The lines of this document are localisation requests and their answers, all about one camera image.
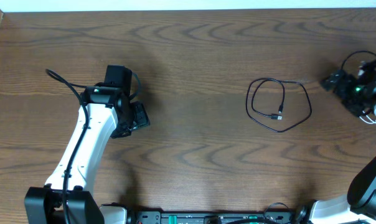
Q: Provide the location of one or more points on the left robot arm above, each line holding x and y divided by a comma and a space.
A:
107, 110

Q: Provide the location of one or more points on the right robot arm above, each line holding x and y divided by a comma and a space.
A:
358, 205

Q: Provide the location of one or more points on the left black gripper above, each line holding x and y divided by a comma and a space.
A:
142, 119

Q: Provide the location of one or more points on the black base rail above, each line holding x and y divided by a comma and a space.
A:
213, 217

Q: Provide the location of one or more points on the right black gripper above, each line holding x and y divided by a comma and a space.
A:
343, 89

